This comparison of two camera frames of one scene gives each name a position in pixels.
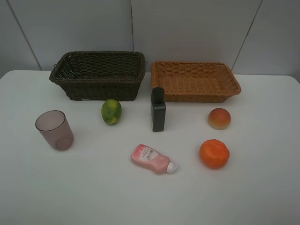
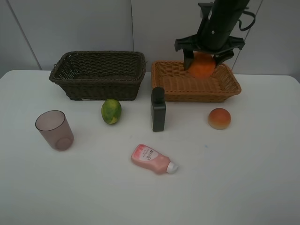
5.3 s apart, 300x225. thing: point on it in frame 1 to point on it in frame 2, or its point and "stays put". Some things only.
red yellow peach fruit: (219, 118) stays put
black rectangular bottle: (158, 109) stays put
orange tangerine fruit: (214, 153) to (203, 65)
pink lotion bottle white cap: (153, 159) stays put
